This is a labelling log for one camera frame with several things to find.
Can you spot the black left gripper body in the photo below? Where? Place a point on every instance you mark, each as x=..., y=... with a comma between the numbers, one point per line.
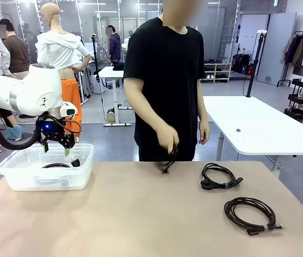
x=48, y=128

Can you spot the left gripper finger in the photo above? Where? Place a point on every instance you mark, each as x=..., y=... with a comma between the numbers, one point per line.
x=45, y=144
x=68, y=142

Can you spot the person right forearm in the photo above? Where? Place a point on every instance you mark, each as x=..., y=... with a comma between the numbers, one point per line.
x=146, y=117

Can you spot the person left forearm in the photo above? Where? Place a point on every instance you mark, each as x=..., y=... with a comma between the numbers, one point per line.
x=203, y=112

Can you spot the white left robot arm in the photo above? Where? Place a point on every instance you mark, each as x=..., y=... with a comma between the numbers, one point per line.
x=33, y=88

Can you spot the person right hand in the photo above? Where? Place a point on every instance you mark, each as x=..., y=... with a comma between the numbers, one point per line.
x=169, y=139

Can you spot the person left hand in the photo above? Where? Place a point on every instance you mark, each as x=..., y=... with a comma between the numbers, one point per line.
x=204, y=131

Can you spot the clear plastic storage bin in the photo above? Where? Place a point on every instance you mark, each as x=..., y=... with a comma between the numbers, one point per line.
x=82, y=176

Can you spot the mannequin with orange pants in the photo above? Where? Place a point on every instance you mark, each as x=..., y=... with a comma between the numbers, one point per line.
x=60, y=51

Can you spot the man in brown shirt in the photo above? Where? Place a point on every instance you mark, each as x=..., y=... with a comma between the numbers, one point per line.
x=17, y=53

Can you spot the white background desk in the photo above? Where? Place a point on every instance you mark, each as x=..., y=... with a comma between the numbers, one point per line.
x=111, y=71

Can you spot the black tripod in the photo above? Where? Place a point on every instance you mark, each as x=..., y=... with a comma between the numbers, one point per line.
x=95, y=53

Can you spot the person in purple jacket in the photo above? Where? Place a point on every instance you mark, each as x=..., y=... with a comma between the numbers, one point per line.
x=115, y=45

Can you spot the person torso black t-shirt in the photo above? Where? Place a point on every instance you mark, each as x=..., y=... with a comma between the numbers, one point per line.
x=165, y=80

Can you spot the wooden shoe rack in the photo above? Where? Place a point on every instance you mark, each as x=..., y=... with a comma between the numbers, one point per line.
x=218, y=72

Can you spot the black bags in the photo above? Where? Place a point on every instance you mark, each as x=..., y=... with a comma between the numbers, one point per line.
x=241, y=64

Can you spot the large white table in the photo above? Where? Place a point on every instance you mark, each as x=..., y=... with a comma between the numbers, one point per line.
x=261, y=125

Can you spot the grey partition panel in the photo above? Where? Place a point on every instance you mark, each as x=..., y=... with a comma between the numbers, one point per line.
x=274, y=48

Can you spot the black trolley cart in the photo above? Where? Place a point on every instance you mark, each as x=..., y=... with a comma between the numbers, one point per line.
x=298, y=99

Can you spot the coat rack with clothes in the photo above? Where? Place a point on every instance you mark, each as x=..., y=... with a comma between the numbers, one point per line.
x=301, y=51

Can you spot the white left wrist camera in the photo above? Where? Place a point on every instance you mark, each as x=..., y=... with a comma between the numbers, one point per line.
x=68, y=108

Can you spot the black camera pole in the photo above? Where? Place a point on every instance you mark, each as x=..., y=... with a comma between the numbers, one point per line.
x=253, y=69

